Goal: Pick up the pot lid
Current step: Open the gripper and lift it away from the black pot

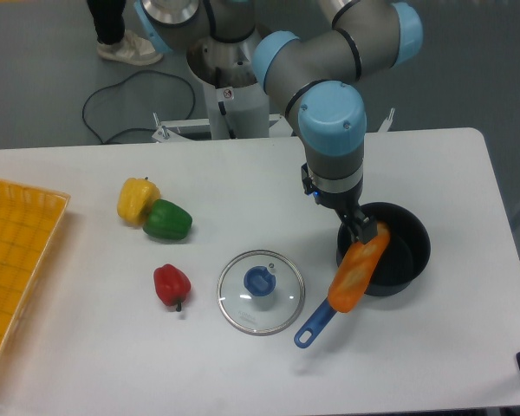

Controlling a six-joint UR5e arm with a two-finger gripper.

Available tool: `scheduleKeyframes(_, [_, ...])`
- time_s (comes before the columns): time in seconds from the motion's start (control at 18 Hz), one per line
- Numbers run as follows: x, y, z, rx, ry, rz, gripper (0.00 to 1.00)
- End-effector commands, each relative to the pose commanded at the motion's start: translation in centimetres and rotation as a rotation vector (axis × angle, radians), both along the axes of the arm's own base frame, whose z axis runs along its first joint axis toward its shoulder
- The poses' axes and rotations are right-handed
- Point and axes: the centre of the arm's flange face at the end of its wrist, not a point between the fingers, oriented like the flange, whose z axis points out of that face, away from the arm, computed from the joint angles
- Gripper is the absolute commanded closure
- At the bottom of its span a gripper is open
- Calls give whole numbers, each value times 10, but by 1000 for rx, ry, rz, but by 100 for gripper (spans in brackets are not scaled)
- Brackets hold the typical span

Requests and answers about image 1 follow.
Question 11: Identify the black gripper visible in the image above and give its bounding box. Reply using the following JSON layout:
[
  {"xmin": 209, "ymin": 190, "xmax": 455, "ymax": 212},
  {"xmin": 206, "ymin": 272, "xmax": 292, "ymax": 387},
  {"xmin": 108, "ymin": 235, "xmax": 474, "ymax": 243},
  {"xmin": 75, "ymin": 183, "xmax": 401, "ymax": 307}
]
[{"xmin": 301, "ymin": 164, "xmax": 377, "ymax": 245}]

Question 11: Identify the dark blue saucepan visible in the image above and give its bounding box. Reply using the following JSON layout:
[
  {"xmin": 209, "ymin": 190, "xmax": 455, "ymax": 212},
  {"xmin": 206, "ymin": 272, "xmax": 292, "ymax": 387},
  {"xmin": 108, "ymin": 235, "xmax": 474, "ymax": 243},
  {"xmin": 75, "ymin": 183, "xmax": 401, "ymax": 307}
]
[{"xmin": 294, "ymin": 202, "xmax": 431, "ymax": 348}]

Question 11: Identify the yellow plastic basket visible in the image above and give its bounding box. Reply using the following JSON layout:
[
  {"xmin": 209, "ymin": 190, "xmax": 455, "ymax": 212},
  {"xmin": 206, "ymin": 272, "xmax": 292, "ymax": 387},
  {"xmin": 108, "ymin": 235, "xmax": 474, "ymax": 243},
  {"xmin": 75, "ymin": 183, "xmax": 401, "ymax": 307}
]
[{"xmin": 0, "ymin": 179, "xmax": 70, "ymax": 357}]

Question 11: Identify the person's leg white shoe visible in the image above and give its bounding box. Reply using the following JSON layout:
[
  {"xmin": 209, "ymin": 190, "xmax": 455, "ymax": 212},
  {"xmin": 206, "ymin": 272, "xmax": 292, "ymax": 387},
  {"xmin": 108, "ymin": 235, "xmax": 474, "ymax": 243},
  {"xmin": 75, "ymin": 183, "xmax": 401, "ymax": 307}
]
[{"xmin": 87, "ymin": 0, "xmax": 163, "ymax": 67}]

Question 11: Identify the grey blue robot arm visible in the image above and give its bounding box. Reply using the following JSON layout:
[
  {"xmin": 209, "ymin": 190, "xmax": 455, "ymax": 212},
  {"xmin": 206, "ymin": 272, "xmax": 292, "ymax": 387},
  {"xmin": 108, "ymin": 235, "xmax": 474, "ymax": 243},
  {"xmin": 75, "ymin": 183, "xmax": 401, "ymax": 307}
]
[{"xmin": 134, "ymin": 1, "xmax": 424, "ymax": 243}]

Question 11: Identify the red bell pepper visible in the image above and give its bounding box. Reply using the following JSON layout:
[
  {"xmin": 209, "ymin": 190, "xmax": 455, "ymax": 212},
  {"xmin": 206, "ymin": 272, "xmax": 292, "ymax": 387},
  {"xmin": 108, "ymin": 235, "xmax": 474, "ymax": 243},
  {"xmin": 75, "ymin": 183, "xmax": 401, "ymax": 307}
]
[{"xmin": 153, "ymin": 263, "xmax": 192, "ymax": 312}]

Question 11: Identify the orange toy baguette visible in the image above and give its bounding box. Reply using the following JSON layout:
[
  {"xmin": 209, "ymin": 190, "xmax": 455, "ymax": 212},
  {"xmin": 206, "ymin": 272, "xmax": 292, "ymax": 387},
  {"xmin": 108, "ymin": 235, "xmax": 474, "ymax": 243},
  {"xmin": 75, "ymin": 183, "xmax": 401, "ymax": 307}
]
[{"xmin": 327, "ymin": 221, "xmax": 391, "ymax": 313}]

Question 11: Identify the green bell pepper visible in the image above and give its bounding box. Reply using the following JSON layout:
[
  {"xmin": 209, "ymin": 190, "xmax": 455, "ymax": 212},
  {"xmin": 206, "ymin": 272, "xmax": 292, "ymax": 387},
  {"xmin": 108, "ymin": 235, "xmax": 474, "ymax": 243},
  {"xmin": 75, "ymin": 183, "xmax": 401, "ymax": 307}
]
[{"xmin": 143, "ymin": 199, "xmax": 192, "ymax": 241}]

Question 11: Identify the yellow bell pepper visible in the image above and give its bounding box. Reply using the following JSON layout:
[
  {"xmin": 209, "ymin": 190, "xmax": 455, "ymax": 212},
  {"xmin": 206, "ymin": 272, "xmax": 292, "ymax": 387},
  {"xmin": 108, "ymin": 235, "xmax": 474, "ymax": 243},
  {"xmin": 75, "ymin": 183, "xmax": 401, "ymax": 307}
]
[{"xmin": 116, "ymin": 177, "xmax": 161, "ymax": 226}]

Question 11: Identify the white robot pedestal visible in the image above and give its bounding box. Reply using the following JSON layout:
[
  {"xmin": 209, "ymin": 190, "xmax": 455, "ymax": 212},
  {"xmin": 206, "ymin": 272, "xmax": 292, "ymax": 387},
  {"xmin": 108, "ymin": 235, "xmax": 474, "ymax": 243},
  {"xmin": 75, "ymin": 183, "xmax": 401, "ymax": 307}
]
[{"xmin": 161, "ymin": 23, "xmax": 401, "ymax": 156}]

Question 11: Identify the glass lid blue knob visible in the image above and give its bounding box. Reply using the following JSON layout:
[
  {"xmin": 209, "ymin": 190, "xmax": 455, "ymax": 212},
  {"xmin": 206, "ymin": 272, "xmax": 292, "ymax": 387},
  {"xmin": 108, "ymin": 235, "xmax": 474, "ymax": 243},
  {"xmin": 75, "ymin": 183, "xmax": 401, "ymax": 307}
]
[{"xmin": 217, "ymin": 250, "xmax": 305, "ymax": 336}]

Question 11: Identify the black floor cable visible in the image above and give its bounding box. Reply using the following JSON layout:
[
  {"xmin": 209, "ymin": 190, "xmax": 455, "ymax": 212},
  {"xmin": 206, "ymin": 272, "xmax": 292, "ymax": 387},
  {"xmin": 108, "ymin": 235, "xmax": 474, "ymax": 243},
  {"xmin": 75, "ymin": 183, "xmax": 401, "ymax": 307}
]
[{"xmin": 81, "ymin": 69, "xmax": 197, "ymax": 146}]

